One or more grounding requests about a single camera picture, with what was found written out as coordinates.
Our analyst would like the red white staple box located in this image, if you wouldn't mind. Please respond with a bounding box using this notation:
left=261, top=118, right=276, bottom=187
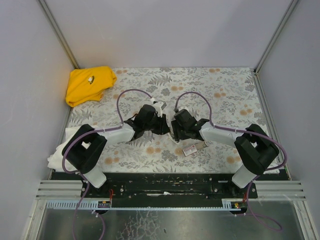
left=182, top=141, right=208, bottom=157

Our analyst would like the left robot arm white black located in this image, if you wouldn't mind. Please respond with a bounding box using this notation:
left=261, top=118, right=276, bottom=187
left=61, top=101, right=170, bottom=189

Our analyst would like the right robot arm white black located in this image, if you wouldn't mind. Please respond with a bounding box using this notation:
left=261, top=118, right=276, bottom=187
left=171, top=109, right=280, bottom=189

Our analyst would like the floral patterned table mat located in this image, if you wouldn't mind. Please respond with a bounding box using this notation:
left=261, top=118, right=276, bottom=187
left=68, top=67, right=267, bottom=173

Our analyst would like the yellow folded cloth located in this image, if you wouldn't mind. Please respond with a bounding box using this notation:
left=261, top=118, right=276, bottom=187
left=65, top=66, right=117, bottom=107

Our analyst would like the white crumpled cloth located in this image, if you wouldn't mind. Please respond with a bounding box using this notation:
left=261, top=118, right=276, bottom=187
left=47, top=126, right=80, bottom=172

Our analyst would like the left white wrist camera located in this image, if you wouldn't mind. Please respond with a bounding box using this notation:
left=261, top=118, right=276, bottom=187
left=150, top=97, right=167, bottom=117

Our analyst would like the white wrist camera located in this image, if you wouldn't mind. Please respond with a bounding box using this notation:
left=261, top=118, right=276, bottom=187
left=174, top=106, right=189, bottom=113
left=150, top=97, right=167, bottom=117

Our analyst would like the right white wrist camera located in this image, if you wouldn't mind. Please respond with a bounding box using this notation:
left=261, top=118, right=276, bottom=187
left=174, top=106, right=189, bottom=113

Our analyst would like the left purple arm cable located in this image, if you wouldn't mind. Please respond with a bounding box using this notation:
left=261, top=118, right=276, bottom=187
left=61, top=89, right=155, bottom=175

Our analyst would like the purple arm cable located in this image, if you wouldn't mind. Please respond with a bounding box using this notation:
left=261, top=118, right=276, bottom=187
left=61, top=89, right=155, bottom=175
left=174, top=91, right=288, bottom=172

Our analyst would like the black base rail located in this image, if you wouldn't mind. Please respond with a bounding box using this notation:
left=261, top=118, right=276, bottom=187
left=85, top=173, right=257, bottom=199

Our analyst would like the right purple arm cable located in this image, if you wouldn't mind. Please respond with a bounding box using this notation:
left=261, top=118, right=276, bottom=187
left=174, top=91, right=288, bottom=172

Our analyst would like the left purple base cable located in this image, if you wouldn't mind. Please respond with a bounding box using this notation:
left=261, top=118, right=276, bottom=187
left=71, top=174, right=106, bottom=240

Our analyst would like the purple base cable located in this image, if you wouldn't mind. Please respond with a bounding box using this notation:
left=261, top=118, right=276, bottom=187
left=244, top=174, right=283, bottom=232
left=71, top=174, right=106, bottom=240

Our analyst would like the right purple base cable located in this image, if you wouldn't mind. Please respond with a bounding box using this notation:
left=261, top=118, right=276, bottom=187
left=244, top=174, right=283, bottom=232

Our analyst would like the white slotted cable duct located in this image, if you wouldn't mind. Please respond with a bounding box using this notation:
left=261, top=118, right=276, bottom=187
left=46, top=200, right=241, bottom=213

